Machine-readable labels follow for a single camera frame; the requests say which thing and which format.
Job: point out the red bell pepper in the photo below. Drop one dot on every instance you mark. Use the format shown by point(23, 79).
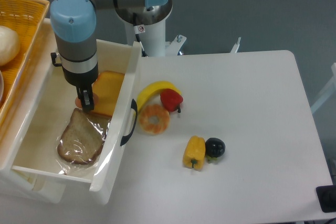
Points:
point(171, 100)

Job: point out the brown egg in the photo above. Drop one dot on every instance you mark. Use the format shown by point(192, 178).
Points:
point(78, 102)

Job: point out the white open upper drawer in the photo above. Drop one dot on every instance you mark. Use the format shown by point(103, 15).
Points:
point(49, 146)

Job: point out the white drawer cabinet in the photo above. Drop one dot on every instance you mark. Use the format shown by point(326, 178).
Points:
point(18, 118)

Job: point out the yellow banana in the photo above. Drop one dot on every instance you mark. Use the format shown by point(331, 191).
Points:
point(153, 89)

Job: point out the yellow woven basket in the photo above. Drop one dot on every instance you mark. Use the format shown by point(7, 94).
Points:
point(24, 18)

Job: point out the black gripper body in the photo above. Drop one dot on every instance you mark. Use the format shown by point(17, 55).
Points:
point(79, 74)

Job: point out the white bun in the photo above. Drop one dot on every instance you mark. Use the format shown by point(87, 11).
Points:
point(10, 45)

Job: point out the black device at edge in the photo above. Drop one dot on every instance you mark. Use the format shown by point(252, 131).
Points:
point(326, 198)

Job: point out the white frame at right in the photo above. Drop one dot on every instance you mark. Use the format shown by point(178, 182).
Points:
point(325, 93)

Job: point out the yellow toast slice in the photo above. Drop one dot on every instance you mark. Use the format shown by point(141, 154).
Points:
point(107, 88)

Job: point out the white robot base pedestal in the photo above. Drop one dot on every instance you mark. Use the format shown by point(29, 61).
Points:
point(147, 26)

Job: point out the black drawer handle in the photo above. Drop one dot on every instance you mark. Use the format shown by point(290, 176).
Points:
point(131, 123)

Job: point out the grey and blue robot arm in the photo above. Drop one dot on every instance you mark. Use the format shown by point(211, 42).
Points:
point(74, 25)

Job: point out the wrapped brown bread slice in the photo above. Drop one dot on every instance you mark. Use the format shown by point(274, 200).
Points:
point(82, 141)

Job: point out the black round fruit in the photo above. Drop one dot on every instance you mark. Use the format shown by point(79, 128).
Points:
point(214, 149)

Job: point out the yellow bell pepper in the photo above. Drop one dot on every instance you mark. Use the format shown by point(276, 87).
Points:
point(194, 154)

